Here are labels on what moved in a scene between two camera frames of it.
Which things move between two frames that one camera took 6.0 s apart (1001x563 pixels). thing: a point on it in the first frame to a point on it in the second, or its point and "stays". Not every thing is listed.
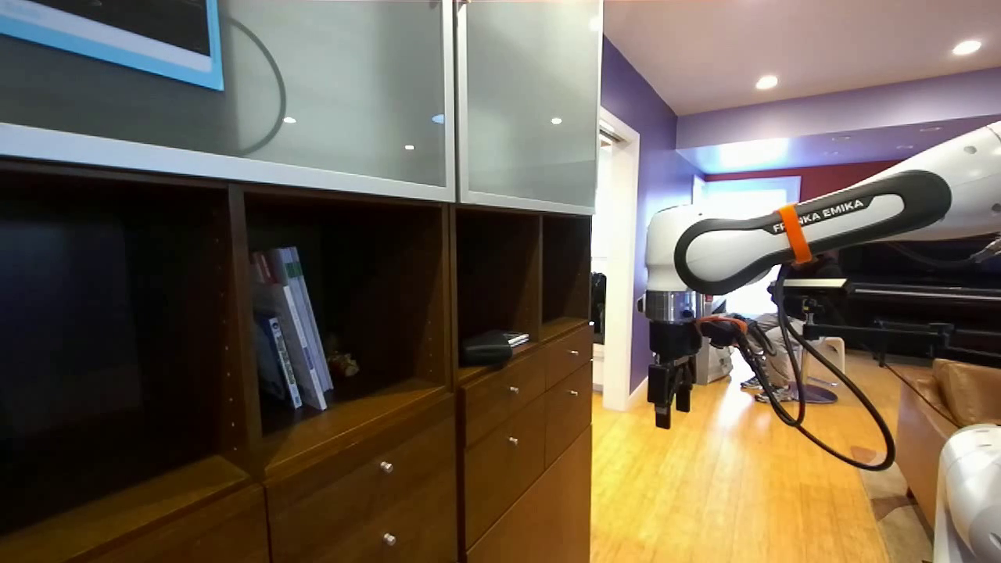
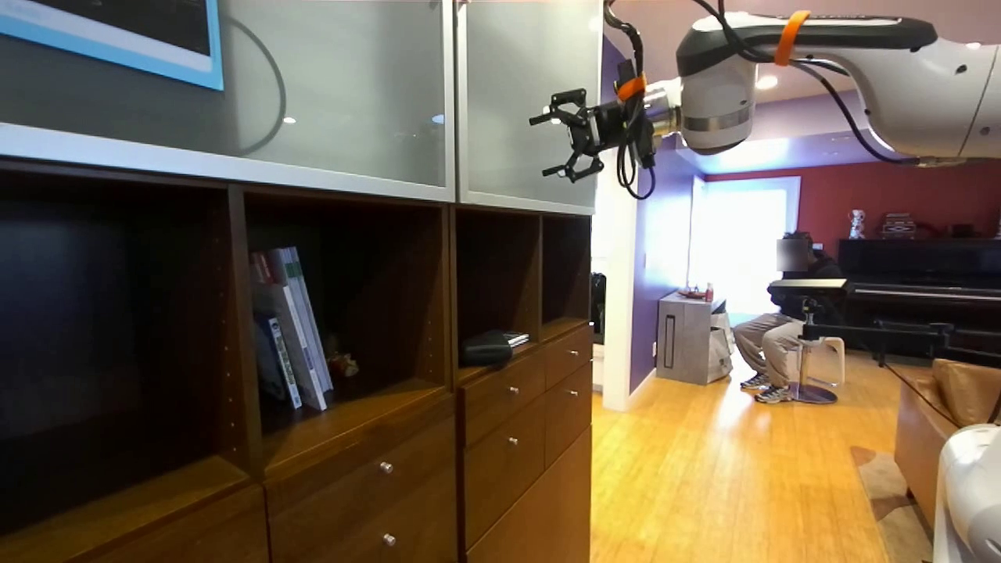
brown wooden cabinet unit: x=133 y=409 stays
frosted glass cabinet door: x=341 y=95 stays
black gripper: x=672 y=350 to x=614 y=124
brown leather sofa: x=955 y=395 stays
